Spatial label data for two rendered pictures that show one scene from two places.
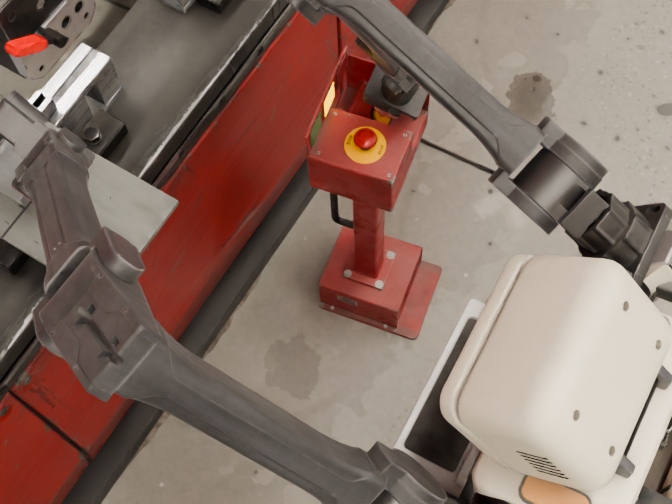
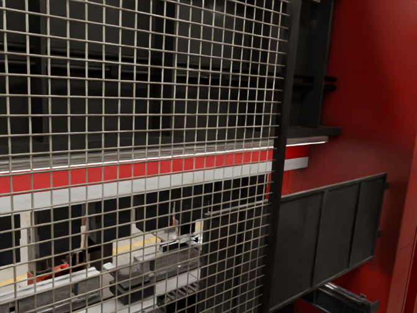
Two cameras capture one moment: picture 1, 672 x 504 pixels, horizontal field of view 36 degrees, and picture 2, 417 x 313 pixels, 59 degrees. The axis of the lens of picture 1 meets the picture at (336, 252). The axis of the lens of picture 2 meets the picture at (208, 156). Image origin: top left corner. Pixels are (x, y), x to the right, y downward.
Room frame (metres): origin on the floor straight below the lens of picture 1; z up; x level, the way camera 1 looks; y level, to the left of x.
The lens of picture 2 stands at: (2.31, 0.95, 1.70)
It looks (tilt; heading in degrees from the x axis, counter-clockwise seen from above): 11 degrees down; 193
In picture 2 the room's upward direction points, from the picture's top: 4 degrees clockwise
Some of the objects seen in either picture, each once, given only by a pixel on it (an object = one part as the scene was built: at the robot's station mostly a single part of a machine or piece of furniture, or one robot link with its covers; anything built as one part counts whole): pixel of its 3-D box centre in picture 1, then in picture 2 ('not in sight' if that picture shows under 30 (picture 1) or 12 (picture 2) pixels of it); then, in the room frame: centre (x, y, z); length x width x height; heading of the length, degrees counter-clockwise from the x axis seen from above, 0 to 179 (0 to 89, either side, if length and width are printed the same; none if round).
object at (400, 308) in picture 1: (381, 278); not in sight; (0.89, -0.10, 0.06); 0.25 x 0.20 x 0.12; 65
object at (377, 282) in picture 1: (369, 264); not in sight; (0.91, -0.07, 0.13); 0.10 x 0.10 x 0.01; 65
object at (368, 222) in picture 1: (369, 216); not in sight; (0.91, -0.07, 0.39); 0.05 x 0.05 x 0.54; 65
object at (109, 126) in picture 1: (57, 190); not in sight; (0.76, 0.43, 0.89); 0.30 x 0.05 x 0.03; 144
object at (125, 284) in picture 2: not in sight; (122, 276); (1.18, 0.40, 1.01); 0.26 x 0.12 x 0.05; 54
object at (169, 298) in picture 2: not in sight; (206, 286); (1.16, 0.70, 1.02); 0.37 x 0.06 x 0.04; 144
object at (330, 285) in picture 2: not in sight; (307, 283); (0.62, 1.07, 0.81); 0.64 x 0.08 x 0.14; 54
